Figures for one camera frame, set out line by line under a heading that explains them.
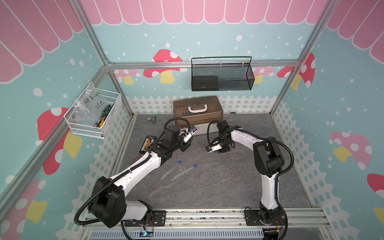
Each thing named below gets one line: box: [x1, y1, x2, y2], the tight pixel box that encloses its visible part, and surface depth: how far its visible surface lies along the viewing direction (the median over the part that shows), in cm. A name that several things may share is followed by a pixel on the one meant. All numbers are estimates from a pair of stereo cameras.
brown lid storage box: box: [173, 96, 224, 126], surface depth 96 cm
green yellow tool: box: [93, 102, 115, 128], surface depth 75 cm
